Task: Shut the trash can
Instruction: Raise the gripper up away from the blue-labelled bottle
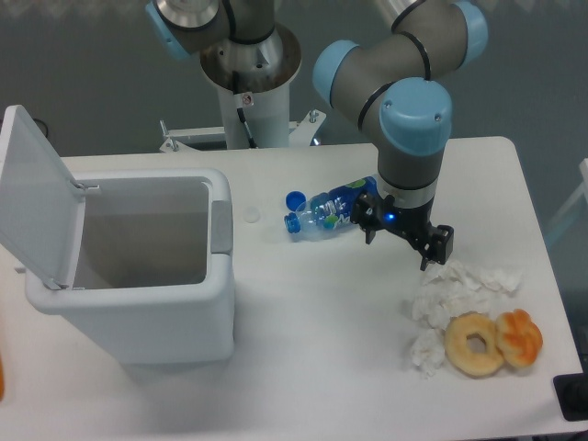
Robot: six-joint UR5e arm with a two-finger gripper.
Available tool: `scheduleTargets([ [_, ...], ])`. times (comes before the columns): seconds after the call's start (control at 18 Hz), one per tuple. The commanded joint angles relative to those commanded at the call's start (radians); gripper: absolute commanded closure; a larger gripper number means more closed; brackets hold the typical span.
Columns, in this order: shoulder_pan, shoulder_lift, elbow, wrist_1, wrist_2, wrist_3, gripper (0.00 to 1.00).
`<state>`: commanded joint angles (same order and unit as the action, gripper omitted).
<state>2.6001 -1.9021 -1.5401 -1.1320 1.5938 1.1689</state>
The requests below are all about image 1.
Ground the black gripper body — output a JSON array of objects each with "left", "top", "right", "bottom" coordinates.
[{"left": 378, "top": 194, "right": 433, "bottom": 252}]

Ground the orange object at left edge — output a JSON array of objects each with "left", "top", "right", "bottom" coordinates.
[{"left": 0, "top": 354, "right": 6, "bottom": 401}]

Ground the small crumpled white tissue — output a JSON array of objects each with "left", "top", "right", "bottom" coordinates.
[{"left": 410, "top": 329, "right": 446, "bottom": 378}]

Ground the orange glazed twisted bun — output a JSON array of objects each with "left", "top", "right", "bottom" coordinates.
[{"left": 495, "top": 309, "right": 543, "bottom": 368}]

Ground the white frame at right edge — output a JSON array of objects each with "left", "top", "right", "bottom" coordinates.
[{"left": 544, "top": 158, "right": 587, "bottom": 249}]

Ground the plain ring donut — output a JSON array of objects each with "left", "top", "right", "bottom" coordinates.
[{"left": 444, "top": 313, "right": 504, "bottom": 378}]

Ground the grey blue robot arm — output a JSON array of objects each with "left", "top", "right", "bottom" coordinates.
[{"left": 145, "top": 1, "right": 489, "bottom": 264}]

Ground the large crumpled white tissue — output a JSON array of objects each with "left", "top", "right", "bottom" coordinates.
[{"left": 410, "top": 259, "right": 523, "bottom": 331}]

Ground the black device at table corner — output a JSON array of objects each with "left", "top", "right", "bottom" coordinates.
[{"left": 553, "top": 373, "right": 587, "bottom": 422}]

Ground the blue plastic water bottle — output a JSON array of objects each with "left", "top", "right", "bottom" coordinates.
[{"left": 284, "top": 175, "right": 377, "bottom": 240}]

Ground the white round sticker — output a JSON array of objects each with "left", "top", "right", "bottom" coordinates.
[{"left": 243, "top": 207, "right": 260, "bottom": 223}]

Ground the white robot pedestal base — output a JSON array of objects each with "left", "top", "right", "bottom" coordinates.
[{"left": 160, "top": 23, "right": 326, "bottom": 152}]

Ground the white trash can lid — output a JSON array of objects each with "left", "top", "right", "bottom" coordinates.
[{"left": 1, "top": 105, "right": 102, "bottom": 290}]

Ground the blue bottle cap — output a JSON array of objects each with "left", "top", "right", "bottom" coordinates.
[{"left": 285, "top": 190, "right": 307, "bottom": 211}]

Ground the white trash can body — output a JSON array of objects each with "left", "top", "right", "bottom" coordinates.
[{"left": 25, "top": 168, "right": 235, "bottom": 364}]

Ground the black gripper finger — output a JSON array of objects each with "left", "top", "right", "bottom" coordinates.
[
  {"left": 418, "top": 225, "right": 455, "bottom": 271},
  {"left": 353, "top": 191, "right": 394, "bottom": 244}
]

